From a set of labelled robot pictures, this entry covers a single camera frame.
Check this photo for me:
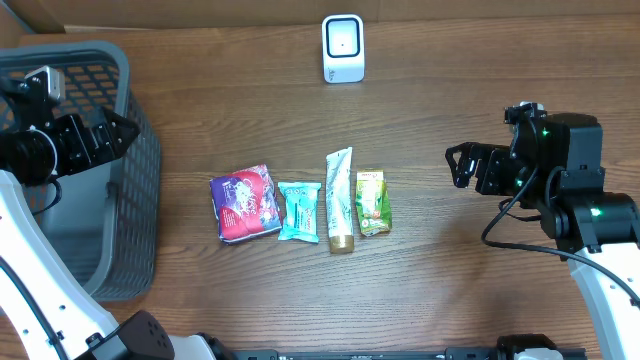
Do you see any green juice carton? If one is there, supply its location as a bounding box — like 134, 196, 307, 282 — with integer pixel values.
355, 169, 392, 237

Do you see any white conditioner tube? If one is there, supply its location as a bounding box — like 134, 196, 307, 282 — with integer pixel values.
326, 147, 354, 254

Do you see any red purple pad pack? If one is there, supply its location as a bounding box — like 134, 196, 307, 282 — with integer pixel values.
209, 164, 282, 244

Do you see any teal wet wipes pack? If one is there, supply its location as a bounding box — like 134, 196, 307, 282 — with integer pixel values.
278, 182, 322, 244

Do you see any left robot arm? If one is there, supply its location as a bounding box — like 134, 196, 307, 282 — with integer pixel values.
1, 110, 234, 359

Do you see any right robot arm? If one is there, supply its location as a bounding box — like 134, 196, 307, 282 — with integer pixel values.
445, 104, 639, 359

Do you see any white barcode scanner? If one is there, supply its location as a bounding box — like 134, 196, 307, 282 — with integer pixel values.
322, 14, 366, 84

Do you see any grey plastic basket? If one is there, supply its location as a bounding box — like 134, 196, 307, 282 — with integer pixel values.
1, 41, 161, 302

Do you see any cardboard backboard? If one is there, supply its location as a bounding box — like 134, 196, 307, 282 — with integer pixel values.
6, 0, 639, 33

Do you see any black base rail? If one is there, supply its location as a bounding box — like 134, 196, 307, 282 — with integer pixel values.
229, 346, 587, 360

